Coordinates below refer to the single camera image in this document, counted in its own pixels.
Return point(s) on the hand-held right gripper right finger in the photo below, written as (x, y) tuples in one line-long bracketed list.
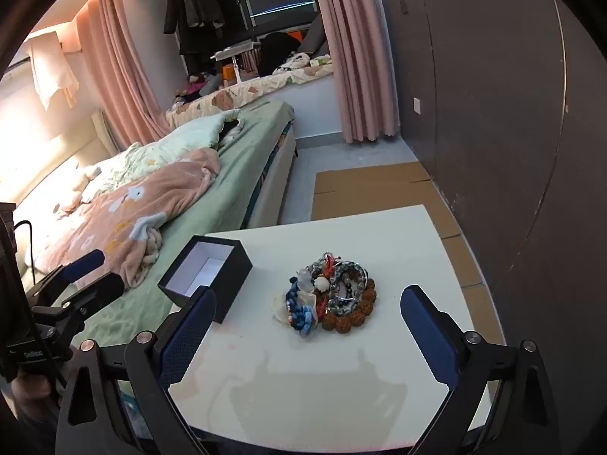
[(429, 336)]

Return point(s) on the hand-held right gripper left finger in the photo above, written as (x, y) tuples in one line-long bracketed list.
[(185, 336)]

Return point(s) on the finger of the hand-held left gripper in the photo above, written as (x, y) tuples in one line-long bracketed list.
[(85, 263), (97, 289)]

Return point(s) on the black jewelry box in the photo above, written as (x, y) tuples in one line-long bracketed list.
[(232, 284)]

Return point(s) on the person's left hand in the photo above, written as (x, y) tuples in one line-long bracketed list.
[(31, 391)]

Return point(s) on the pink floral blanket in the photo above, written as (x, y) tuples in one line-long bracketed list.
[(142, 208)]

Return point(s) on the white shell hair clip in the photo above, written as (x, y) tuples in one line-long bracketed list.
[(280, 305)]

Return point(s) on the bed with green sheet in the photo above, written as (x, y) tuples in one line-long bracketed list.
[(227, 185)]

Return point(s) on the brown cardboard sheet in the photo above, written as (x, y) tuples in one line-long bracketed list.
[(370, 189)]

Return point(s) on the light green quilt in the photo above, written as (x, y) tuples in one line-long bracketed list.
[(199, 132)]

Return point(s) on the pink curtain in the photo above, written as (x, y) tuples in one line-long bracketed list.
[(360, 57), (123, 80)]

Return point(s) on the white hanging cloth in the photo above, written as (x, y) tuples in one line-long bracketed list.
[(50, 71)]

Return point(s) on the pile of plush toys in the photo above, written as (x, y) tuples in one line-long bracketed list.
[(199, 86)]

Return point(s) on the orange box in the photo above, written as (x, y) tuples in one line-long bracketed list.
[(230, 72)]

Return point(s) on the printed window seat cushion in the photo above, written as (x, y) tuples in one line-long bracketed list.
[(265, 85)]

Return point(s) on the white folding stand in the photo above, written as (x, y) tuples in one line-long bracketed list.
[(237, 52)]

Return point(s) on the dark hanging clothes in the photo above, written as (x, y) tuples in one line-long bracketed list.
[(194, 9)]

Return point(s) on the black bag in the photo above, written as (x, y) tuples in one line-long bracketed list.
[(280, 50)]

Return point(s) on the white wall socket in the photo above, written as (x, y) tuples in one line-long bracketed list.
[(418, 105)]

